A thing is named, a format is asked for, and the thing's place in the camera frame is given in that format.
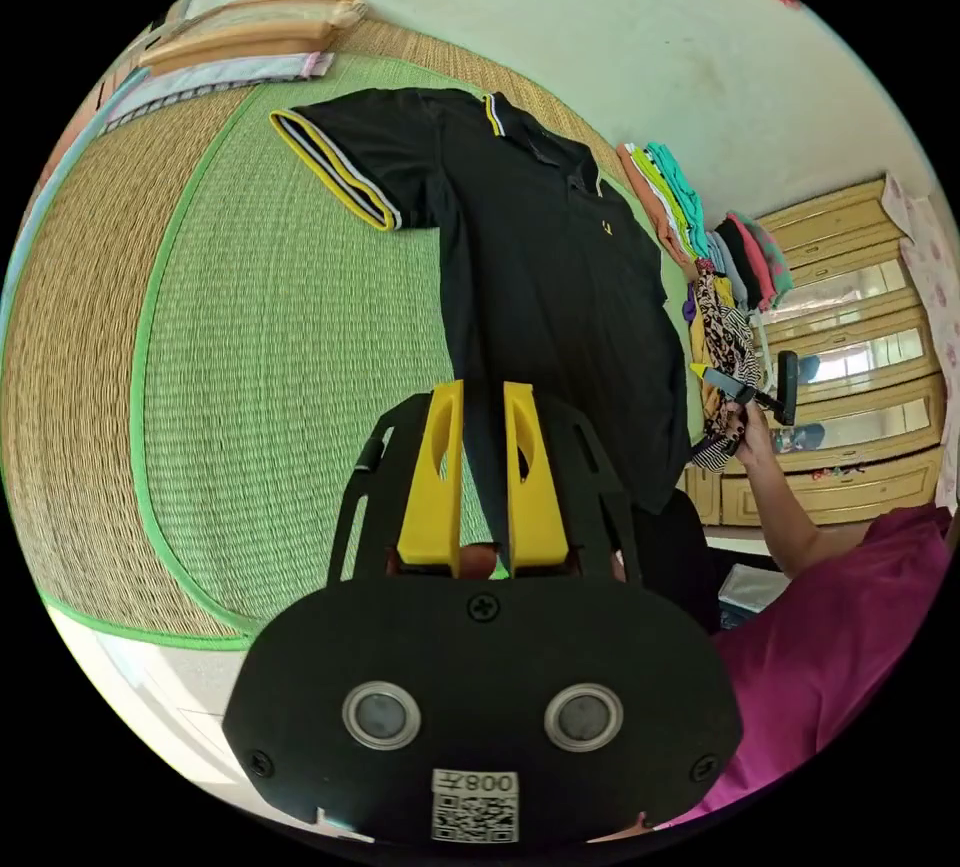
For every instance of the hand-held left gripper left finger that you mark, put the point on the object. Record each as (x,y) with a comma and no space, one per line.
(429,507)

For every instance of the person's right hand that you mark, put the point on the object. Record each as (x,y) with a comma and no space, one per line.
(752,436)

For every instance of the person's body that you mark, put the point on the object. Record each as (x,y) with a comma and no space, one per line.
(825,642)

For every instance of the bed with green woven mat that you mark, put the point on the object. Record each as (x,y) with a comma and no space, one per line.
(247,372)

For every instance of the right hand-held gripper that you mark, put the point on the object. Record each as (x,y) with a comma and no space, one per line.
(731,387)

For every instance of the yellow wooden cupboard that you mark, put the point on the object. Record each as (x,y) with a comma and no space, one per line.
(847,372)

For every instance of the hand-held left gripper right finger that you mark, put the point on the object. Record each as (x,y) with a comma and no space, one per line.
(538,522)

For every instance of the black short sleeve polo shirt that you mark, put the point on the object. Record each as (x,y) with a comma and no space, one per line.
(540,282)

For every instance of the pile of clothes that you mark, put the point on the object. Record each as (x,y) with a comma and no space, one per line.
(720,282)

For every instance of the person's left hand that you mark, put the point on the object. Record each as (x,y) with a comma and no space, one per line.
(477,561)

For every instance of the person's right forearm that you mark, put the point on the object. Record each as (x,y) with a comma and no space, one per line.
(795,514)

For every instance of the folded pale striped blanket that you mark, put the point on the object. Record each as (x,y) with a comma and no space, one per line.
(217,81)

